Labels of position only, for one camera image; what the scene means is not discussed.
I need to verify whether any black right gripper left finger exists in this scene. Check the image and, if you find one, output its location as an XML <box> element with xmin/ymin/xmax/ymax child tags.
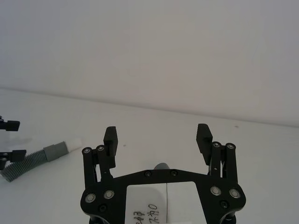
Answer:
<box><xmin>81</xmin><ymin>126</ymin><xmax>119</xmax><ymax>185</ymax></box>

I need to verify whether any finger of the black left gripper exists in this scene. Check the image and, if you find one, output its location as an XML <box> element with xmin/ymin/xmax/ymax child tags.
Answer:
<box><xmin>0</xmin><ymin>149</ymin><xmax>27</xmax><ymax>171</ymax></box>
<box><xmin>0</xmin><ymin>115</ymin><xmax>21</xmax><ymax>132</ymax></box>

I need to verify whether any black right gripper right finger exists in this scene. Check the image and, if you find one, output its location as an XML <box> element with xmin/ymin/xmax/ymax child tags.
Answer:
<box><xmin>195</xmin><ymin>123</ymin><xmax>238</xmax><ymax>185</ymax></box>

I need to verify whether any grey round cuff piece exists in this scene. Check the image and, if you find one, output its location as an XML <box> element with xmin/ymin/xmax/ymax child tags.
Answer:
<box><xmin>153</xmin><ymin>162</ymin><xmax>172</xmax><ymax>171</ymax></box>

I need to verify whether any white table cloth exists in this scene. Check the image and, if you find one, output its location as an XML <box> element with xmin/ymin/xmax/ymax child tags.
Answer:
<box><xmin>0</xmin><ymin>86</ymin><xmax>299</xmax><ymax>224</ymax></box>

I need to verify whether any grey corrugated hose white tip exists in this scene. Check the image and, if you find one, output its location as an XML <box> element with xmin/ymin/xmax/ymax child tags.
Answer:
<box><xmin>0</xmin><ymin>138</ymin><xmax>84</xmax><ymax>183</ymax></box>

